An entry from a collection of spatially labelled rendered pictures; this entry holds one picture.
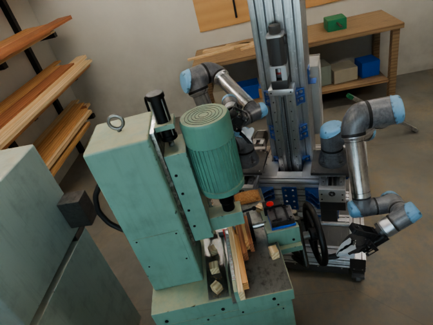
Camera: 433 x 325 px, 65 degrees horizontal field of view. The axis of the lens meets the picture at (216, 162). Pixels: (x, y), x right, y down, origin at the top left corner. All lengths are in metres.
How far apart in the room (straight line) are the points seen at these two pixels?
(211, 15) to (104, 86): 1.71
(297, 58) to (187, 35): 2.70
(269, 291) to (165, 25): 3.65
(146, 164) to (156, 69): 3.56
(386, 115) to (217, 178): 0.71
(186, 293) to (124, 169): 0.64
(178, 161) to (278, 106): 0.89
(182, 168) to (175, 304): 0.60
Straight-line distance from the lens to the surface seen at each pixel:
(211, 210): 1.42
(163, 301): 1.54
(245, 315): 1.57
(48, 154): 3.61
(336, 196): 1.91
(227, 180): 1.21
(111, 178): 1.18
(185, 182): 1.22
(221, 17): 4.34
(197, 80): 1.85
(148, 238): 1.34
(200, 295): 1.51
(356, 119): 1.46
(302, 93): 1.94
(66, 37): 4.86
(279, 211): 1.45
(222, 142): 1.13
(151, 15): 4.46
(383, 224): 1.52
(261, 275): 1.37
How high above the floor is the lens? 2.00
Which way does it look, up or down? 33 degrees down
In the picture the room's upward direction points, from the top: 15 degrees counter-clockwise
